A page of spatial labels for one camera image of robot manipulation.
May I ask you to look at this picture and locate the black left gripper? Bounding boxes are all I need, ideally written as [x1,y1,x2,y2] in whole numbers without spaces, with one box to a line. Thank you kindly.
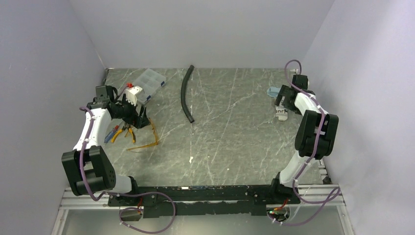
[113,94,150,129]

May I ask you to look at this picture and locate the printed glasses pouch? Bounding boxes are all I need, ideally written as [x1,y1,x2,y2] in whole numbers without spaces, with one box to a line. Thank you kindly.
[275,105,288,121]

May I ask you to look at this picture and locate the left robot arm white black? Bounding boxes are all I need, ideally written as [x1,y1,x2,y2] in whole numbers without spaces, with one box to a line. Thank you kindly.
[61,84,150,206]

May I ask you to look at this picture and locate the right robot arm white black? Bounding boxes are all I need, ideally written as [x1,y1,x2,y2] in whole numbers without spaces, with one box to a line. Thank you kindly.
[269,74,339,203]

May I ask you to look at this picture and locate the blue cleaning cloth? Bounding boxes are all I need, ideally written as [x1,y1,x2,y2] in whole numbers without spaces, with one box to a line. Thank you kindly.
[267,87,280,98]

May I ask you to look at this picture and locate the orange transparent safety glasses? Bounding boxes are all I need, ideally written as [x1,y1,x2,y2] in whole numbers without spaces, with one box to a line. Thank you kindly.
[126,118,160,152]

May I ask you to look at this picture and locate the blue red screwdriver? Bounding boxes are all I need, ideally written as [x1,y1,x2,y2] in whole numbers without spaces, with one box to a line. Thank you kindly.
[104,125,119,143]

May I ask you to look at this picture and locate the clear plastic compartment box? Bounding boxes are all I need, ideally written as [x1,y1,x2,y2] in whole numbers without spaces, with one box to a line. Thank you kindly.
[132,69,166,104]

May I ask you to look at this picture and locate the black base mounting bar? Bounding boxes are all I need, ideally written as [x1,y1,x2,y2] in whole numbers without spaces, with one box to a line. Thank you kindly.
[108,183,300,218]

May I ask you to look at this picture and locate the yellow handled pliers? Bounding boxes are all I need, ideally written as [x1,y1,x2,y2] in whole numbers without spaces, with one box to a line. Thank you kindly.
[111,124,137,144]

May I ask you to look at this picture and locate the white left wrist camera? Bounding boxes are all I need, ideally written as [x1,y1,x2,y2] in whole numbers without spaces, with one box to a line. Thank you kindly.
[125,83,144,106]

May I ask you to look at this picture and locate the black rubber hose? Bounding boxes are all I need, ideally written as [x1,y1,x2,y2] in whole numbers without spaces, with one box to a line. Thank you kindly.
[180,65,195,124]

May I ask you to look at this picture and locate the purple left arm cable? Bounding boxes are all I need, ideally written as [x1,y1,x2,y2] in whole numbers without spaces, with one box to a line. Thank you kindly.
[79,106,176,235]

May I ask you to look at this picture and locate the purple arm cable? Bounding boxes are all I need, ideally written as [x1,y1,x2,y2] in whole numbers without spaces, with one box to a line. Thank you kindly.
[79,106,176,235]
[268,59,341,227]

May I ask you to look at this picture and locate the aluminium frame rail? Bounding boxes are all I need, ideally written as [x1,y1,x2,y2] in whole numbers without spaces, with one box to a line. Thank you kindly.
[52,185,354,235]

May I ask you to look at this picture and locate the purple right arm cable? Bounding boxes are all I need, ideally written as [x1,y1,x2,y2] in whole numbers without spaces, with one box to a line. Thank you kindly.
[268,59,341,227]

